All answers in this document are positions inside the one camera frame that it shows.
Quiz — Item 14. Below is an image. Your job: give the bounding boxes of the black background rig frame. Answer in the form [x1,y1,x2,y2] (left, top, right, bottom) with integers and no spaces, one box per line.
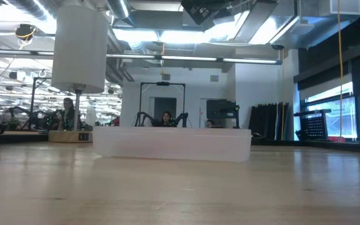
[139,81,186,128]

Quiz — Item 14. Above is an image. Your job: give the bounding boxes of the black folded panels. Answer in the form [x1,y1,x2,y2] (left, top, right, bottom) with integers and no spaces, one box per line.
[248,102,290,141]

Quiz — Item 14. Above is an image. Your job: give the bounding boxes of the black background rig stand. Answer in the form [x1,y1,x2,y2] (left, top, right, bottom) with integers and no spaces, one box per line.
[7,76,53,131]

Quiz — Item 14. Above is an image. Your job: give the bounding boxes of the white shade table lamp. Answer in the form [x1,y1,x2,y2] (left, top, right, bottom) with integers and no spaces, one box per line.
[47,0,109,144]

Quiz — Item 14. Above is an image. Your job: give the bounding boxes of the clear plastic pencil box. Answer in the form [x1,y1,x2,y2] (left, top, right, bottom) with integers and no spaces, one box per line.
[92,126,253,163]

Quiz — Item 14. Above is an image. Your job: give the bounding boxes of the yellow hanging cable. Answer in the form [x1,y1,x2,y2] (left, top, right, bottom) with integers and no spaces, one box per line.
[337,0,345,138]

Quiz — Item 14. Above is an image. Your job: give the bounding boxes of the black aluminium table frame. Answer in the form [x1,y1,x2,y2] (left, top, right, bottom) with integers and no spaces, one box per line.
[0,131,360,154]

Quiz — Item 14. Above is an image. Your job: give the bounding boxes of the black overhead camera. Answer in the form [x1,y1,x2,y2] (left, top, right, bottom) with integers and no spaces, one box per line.
[181,0,231,26]

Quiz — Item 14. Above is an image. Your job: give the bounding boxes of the ceiling cable reel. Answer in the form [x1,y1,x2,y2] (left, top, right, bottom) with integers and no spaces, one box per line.
[14,23,38,41]

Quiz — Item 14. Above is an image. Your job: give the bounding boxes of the black monitor on stand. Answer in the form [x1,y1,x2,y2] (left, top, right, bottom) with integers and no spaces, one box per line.
[206,99,241,129]

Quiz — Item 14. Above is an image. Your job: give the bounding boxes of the black pegboard cart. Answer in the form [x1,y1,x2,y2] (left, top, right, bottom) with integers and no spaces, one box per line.
[294,108,333,141]

